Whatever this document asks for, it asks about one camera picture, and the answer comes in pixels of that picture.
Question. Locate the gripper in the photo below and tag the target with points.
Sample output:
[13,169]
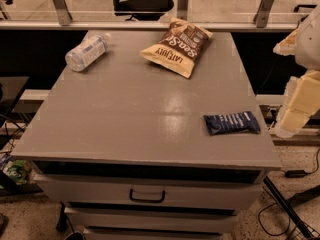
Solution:
[310,47]

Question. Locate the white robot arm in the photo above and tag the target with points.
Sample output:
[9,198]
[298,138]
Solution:
[303,43]

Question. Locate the blue rxbar blueberry wrapper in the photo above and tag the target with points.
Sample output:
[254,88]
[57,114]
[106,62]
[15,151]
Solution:
[231,123]

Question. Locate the brown chip bag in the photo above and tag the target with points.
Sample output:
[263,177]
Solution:
[179,47]

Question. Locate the green snack bag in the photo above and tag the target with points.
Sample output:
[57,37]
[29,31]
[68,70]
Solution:
[16,170]

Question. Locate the grey drawer cabinet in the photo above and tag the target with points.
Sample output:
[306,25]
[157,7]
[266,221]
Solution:
[127,123]

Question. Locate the black office chair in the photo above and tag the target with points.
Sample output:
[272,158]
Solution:
[142,10]

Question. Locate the clear plastic water bottle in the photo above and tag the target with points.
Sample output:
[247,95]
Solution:
[84,54]

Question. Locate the black drawer handle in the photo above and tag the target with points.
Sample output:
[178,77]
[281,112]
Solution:
[154,198]

